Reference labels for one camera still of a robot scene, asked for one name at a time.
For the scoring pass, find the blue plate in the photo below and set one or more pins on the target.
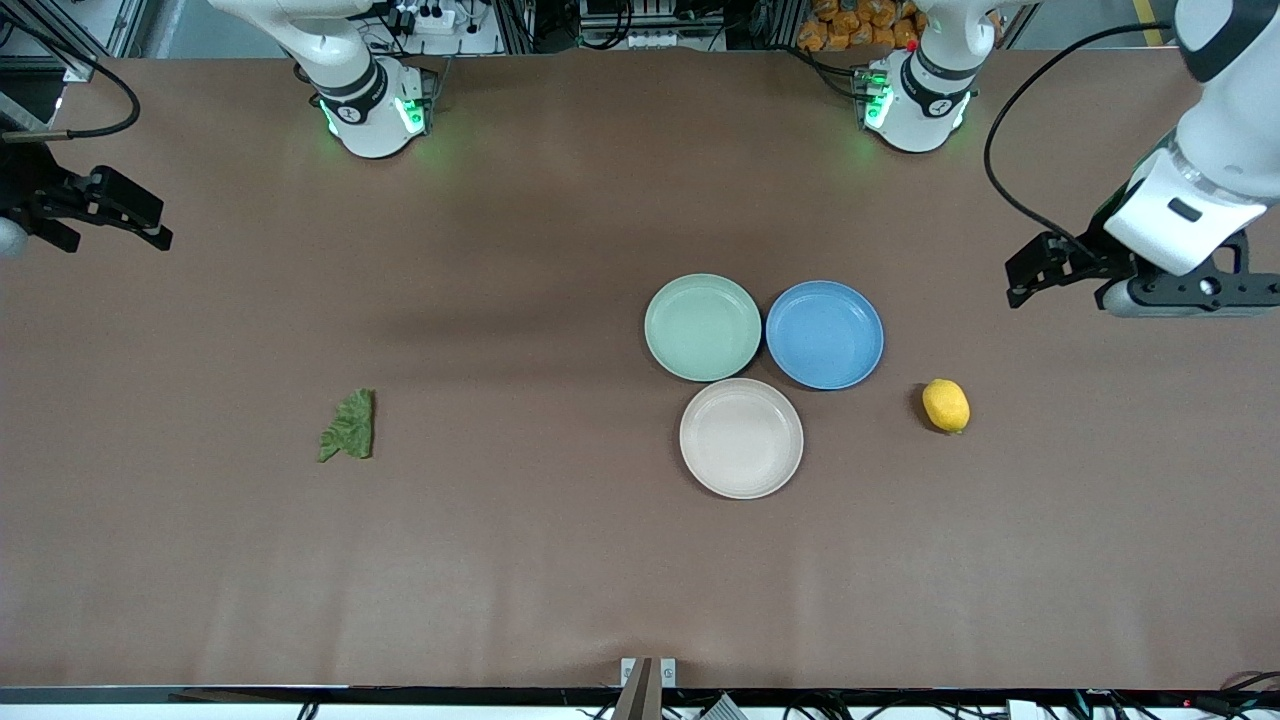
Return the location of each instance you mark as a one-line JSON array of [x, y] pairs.
[[825, 335]]

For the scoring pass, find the yellow lemon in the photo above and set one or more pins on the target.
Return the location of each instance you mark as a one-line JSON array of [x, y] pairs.
[[946, 405]]

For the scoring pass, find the white power strip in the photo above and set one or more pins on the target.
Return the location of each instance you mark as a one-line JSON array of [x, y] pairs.
[[425, 17]]

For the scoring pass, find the bag of orange items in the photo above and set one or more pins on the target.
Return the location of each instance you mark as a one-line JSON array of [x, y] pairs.
[[850, 22]]

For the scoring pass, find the metal bracket with brown post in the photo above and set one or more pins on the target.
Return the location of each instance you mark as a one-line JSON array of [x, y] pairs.
[[647, 685]]

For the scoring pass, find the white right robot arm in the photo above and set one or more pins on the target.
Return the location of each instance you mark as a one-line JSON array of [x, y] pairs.
[[340, 60]]

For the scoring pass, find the green lettuce leaf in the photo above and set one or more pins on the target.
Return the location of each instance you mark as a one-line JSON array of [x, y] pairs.
[[352, 428]]

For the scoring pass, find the light green plate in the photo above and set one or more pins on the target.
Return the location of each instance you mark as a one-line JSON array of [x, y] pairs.
[[703, 327]]

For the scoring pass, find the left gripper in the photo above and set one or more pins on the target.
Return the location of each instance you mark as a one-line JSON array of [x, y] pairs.
[[1096, 254]]

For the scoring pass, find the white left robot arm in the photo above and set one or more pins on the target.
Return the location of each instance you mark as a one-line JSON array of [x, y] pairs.
[[1230, 90]]

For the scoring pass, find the brown table cover sheet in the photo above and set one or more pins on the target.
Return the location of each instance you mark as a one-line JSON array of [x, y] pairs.
[[300, 560]]

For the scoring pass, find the aluminium frame profile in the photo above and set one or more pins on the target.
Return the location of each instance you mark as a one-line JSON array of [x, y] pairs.
[[60, 25]]

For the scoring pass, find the beige plate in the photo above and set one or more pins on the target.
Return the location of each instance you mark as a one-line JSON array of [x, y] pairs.
[[741, 438]]

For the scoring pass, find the black electronics rack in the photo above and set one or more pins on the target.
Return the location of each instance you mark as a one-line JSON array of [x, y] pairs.
[[655, 20]]

